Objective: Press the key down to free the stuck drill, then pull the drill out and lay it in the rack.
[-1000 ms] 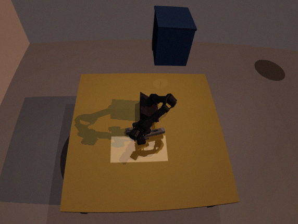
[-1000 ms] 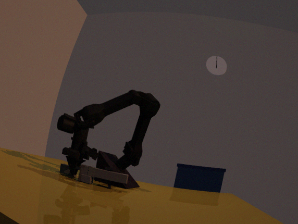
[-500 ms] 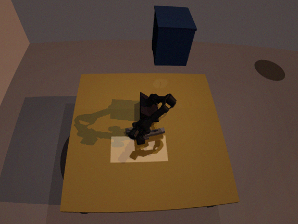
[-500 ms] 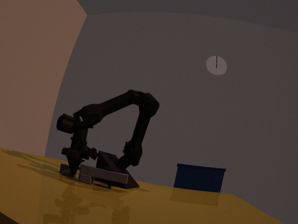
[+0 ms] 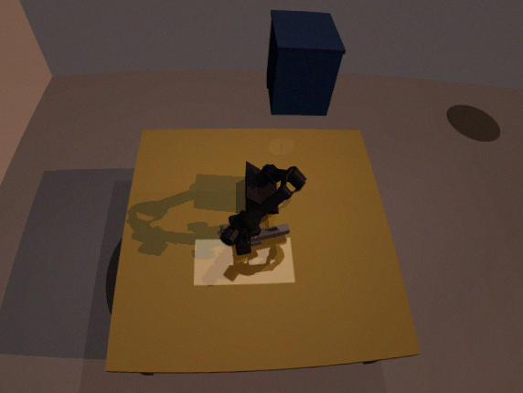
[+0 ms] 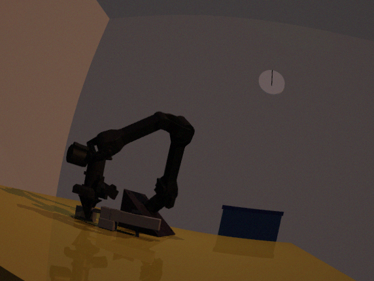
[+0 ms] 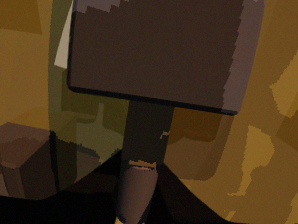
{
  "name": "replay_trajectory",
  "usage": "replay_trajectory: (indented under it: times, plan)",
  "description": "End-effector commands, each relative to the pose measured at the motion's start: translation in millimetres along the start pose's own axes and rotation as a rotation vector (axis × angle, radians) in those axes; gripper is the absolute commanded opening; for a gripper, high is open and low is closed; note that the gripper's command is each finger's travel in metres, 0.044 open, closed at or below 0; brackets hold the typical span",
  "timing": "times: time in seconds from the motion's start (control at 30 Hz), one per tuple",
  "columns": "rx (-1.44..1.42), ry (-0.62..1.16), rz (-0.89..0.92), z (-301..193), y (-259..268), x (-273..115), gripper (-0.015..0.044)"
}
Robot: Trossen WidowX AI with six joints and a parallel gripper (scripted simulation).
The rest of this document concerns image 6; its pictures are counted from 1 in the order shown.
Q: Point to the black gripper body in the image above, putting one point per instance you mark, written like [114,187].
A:
[88,189]

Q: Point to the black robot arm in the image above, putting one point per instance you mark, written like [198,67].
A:
[110,142]

